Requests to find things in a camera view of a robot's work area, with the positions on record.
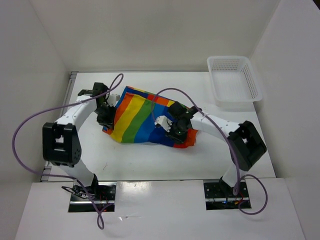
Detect aluminium table edge rail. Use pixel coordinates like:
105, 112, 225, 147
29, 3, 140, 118
40, 71, 78, 182

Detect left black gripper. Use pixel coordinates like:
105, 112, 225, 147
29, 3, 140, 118
93, 103, 117, 130

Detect white plastic basket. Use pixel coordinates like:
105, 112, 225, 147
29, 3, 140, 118
207, 55, 263, 109

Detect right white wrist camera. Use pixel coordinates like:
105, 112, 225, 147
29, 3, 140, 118
154, 115, 173, 132

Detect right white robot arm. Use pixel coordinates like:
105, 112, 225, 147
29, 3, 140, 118
154, 102, 267, 197

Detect rainbow striped shorts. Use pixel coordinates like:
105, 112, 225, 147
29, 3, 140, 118
102, 86, 197, 149

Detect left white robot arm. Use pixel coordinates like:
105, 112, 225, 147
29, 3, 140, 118
42, 82, 120, 200

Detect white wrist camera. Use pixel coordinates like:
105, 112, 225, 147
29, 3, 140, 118
108, 93, 121, 105
154, 115, 173, 132

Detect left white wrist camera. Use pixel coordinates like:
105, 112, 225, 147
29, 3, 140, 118
108, 93, 121, 105

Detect purple cable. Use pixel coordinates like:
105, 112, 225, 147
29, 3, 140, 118
150, 87, 270, 216
12, 72, 125, 231

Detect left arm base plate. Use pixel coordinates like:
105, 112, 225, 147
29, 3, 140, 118
61, 182, 117, 213

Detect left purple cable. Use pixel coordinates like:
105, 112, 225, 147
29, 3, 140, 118
12, 72, 125, 231

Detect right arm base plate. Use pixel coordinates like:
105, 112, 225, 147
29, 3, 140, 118
203, 179, 252, 210

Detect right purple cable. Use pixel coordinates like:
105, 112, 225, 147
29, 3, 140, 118
150, 87, 270, 216

